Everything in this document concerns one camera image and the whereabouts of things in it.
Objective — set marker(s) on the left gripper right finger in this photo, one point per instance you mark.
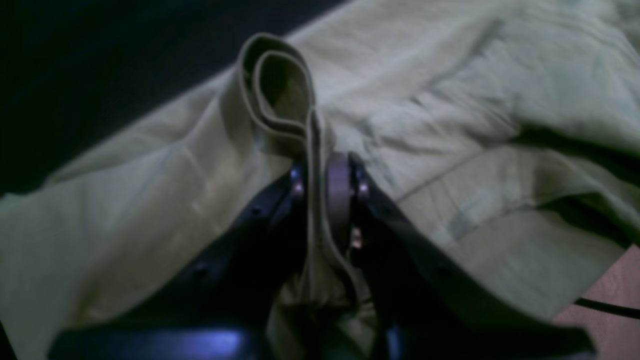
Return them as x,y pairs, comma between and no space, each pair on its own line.
427,306

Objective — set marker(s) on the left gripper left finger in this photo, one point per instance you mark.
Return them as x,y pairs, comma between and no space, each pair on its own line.
217,307

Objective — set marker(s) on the sage green T-shirt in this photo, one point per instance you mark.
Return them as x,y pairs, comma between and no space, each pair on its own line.
506,130

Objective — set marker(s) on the black table cloth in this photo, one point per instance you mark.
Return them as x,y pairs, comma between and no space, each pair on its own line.
75,71

